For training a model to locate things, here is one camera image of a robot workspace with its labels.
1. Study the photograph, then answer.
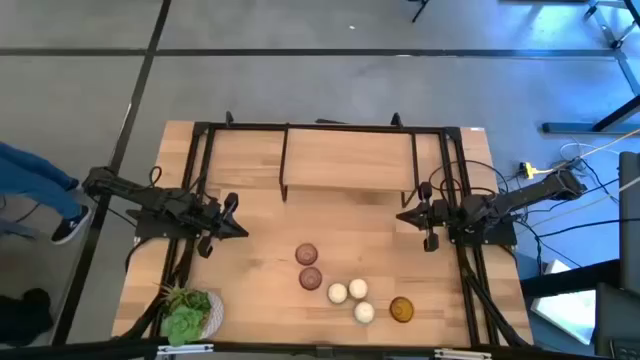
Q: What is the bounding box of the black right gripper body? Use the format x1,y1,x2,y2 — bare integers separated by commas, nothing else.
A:
418,181,456,253

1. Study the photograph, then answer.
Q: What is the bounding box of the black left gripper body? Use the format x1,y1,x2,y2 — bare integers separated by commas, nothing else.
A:
192,192,240,260

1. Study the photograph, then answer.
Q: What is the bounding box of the pink glass candle holder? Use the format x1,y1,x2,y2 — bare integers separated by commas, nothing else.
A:
294,242,319,267
298,266,324,292

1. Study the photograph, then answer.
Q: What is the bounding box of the white candle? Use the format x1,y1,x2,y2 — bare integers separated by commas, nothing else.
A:
327,282,349,305
353,300,376,325
347,277,370,300

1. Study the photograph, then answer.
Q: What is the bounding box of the amber glass candle holder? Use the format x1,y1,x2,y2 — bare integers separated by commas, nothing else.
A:
389,296,416,324

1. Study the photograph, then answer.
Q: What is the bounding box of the white plant pot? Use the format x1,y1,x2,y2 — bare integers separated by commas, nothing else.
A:
199,289,225,340

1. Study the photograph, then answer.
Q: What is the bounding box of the wooden shelf with black legs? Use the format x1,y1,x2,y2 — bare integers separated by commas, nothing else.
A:
278,127,422,209

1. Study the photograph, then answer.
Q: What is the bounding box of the green succulent plant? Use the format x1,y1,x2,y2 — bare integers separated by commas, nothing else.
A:
159,282,214,347

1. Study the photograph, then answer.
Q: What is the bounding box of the black horizontal metal beam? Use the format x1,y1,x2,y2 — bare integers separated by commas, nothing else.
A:
0,338,640,360

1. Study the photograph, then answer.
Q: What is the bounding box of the black desk beam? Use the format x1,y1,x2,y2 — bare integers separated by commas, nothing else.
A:
519,258,621,300

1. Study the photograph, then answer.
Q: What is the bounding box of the white floor panel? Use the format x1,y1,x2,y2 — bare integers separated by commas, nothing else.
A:
529,259,599,346

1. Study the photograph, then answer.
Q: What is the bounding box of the blue floor bar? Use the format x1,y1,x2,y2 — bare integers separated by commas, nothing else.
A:
542,121,640,135

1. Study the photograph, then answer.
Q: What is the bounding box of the person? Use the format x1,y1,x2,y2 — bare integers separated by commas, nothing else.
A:
0,142,94,246

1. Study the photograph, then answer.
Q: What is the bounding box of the grey cabinet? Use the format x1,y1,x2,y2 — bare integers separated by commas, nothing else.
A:
618,151,640,296

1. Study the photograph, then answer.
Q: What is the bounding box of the grey floor stand foot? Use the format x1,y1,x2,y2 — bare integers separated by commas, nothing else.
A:
0,218,40,241

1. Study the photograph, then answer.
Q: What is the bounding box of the black tripod leg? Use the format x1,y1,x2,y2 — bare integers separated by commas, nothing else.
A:
407,0,431,24

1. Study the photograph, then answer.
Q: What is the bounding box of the dark grey box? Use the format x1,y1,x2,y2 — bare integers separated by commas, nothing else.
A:
593,282,640,359

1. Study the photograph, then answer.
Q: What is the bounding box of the black table leg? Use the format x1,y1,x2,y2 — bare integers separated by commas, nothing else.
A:
592,93,640,133

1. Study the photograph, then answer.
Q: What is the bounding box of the grey metal stand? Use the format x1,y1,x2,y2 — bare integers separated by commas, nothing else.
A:
583,0,640,96

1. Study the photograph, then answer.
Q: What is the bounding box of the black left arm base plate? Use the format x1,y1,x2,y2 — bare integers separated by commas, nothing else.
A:
127,207,206,240

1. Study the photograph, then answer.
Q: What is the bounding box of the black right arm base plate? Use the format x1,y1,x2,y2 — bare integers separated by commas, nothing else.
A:
447,219,517,247

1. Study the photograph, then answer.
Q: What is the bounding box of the black metal table frame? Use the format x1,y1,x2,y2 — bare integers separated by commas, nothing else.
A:
112,110,534,351

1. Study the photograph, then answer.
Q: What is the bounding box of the silver metal bracket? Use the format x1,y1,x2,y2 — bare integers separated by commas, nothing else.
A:
433,348,494,360
156,342,215,357

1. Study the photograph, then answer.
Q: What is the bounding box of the white floor cable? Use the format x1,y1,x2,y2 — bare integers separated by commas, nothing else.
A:
558,141,601,161

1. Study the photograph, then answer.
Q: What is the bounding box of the thin black floor cable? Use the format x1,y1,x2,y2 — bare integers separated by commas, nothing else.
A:
0,197,44,225

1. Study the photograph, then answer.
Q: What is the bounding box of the yellow floor cable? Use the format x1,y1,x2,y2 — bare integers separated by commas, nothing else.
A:
534,127,640,175

